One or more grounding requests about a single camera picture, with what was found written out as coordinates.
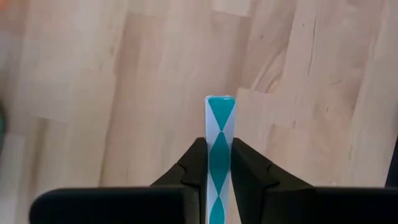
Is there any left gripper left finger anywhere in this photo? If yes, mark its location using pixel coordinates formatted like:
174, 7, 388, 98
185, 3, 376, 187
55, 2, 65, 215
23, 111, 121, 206
150, 138, 208, 224

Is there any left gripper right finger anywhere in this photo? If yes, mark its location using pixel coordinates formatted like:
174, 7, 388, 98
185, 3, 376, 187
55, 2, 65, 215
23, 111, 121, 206
230, 138, 313, 224

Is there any teal-patterned handle table knife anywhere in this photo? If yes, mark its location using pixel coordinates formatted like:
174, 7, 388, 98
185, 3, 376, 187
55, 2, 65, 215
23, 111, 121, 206
204, 95, 236, 224

